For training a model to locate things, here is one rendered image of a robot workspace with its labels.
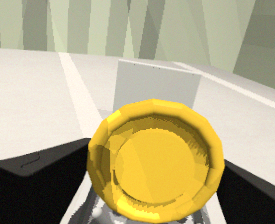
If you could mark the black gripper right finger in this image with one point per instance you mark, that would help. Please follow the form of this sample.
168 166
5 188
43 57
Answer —
244 197

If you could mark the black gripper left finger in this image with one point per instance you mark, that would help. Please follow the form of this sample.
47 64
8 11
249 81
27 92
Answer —
38 188

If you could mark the yellow round plate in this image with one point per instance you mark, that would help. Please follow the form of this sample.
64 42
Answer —
155 161

